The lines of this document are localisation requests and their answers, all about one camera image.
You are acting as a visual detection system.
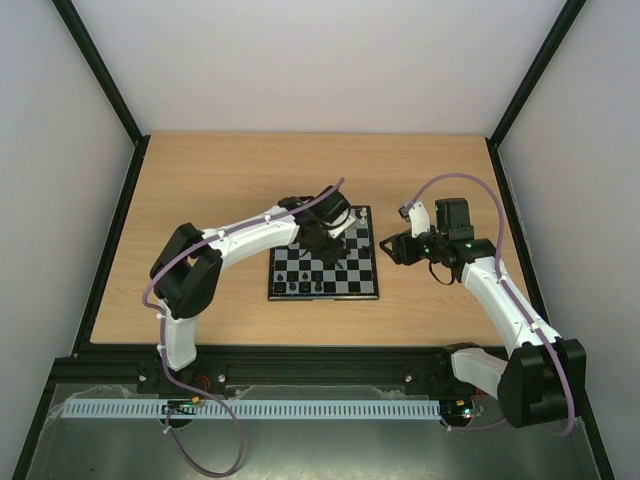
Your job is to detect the black grey chess board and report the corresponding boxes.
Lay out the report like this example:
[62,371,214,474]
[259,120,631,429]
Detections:
[267,205,380,301]

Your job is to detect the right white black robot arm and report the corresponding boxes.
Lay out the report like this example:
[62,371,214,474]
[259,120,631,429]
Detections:
[380,198,586,428]

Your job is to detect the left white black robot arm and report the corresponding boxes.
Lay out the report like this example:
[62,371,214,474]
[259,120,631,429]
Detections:
[142,184,356,371]

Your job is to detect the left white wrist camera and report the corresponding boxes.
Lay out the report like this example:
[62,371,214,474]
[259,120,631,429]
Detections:
[326,208,357,238]

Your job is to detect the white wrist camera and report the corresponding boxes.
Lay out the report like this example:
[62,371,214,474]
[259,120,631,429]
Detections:
[326,208,357,238]
[398,201,431,239]

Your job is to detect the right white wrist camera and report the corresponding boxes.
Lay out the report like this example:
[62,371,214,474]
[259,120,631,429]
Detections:
[398,201,431,239]

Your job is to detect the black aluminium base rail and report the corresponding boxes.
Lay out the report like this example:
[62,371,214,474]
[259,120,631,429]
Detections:
[46,343,476,399]

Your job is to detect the white slotted cable duct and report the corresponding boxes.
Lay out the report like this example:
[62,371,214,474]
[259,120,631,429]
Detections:
[61,399,441,421]

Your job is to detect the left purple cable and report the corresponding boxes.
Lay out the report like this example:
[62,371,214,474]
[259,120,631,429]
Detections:
[142,175,246,475]

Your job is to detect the purple cable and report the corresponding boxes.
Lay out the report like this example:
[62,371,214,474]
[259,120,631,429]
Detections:
[142,175,246,475]
[399,172,579,437]

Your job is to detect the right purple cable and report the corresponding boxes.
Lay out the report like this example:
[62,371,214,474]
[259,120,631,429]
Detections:
[399,172,579,437]

